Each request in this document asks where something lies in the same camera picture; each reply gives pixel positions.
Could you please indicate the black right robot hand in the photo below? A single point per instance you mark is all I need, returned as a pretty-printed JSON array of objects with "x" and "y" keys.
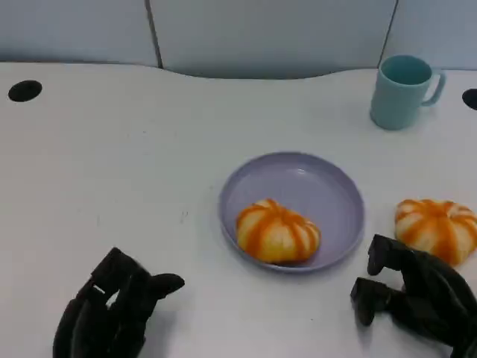
[{"x": 428, "y": 298}]

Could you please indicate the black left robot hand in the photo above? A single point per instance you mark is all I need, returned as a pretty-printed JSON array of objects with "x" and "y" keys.
[{"x": 100, "y": 320}]

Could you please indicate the orange and white bread roll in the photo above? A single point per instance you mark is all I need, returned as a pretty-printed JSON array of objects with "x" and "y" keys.
[
  {"x": 436, "y": 225},
  {"x": 277, "y": 233}
]

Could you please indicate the lilac plate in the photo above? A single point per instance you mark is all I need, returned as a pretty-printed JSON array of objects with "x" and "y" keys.
[{"x": 309, "y": 186}]

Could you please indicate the pale green mug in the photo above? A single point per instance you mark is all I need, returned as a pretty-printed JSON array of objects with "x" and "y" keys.
[{"x": 395, "y": 100}]

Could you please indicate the black round table grommet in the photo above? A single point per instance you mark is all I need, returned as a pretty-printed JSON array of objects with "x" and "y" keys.
[
  {"x": 470, "y": 98},
  {"x": 25, "y": 90}
]

